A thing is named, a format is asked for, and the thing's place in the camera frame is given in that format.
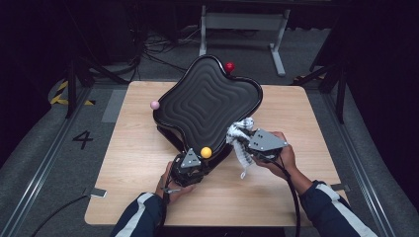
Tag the red ball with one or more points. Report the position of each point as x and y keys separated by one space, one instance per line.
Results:
x=229 y=67

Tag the person's right hand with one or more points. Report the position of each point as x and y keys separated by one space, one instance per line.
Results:
x=283 y=163

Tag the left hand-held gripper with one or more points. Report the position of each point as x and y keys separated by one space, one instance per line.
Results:
x=190 y=169

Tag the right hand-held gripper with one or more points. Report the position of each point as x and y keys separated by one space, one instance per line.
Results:
x=265 y=143

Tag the grey metal table frame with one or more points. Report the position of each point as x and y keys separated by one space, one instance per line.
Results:
x=243 y=21

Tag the grey tape piece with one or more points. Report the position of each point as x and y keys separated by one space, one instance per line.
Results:
x=98 y=192
x=342 y=187

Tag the yellow black hazard tape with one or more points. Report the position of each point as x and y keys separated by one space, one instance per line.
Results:
x=59 y=97

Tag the white patterned cloth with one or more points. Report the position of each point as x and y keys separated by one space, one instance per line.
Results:
x=237 y=131

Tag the black wavy tray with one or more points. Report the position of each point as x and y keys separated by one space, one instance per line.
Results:
x=207 y=102

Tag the metal floor rail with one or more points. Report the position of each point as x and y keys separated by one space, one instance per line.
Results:
x=359 y=164
x=42 y=171

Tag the yellow ball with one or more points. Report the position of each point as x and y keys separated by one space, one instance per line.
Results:
x=206 y=152

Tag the pink ball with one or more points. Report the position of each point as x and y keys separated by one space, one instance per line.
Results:
x=154 y=105

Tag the person's left hand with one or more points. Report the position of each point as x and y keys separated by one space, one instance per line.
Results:
x=174 y=194

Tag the black tripod stand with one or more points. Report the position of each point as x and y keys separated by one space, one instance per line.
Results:
x=341 y=98
x=71 y=89

